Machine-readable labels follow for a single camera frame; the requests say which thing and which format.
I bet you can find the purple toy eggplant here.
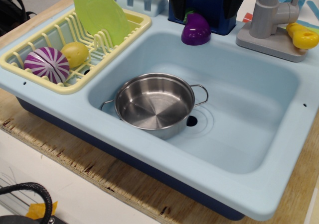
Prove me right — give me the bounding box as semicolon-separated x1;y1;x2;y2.
181;10;211;46

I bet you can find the stainless steel pot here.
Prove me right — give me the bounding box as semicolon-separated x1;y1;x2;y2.
100;73;209;140

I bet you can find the orange red block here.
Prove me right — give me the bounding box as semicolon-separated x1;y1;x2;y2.
242;13;253;23

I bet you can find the grey toy faucet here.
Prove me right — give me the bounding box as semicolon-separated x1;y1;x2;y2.
236;0;308;62

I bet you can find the green plastic plate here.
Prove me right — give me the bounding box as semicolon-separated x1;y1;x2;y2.
73;0;131;45

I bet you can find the yellow toy potato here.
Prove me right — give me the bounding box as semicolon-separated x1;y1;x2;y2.
61;42;89;69

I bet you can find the yellow dish drying rack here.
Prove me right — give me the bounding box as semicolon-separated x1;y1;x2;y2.
0;9;152;94

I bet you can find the light blue toy sink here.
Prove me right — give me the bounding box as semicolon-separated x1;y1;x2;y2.
0;6;319;221

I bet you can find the purple striped toy onion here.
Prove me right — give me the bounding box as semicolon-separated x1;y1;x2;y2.
24;47;69;84

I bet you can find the black backpack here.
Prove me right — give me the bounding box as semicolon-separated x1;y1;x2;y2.
0;0;36;36

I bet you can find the black base with screw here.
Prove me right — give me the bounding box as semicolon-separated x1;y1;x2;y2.
0;214;65;224

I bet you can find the yellow tape piece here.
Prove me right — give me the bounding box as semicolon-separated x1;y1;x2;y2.
25;203;45;220

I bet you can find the yellow faucet handle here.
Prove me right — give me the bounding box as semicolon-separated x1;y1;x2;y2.
286;23;319;50

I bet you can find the black braided cable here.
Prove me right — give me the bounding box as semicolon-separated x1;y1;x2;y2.
0;182;53;224

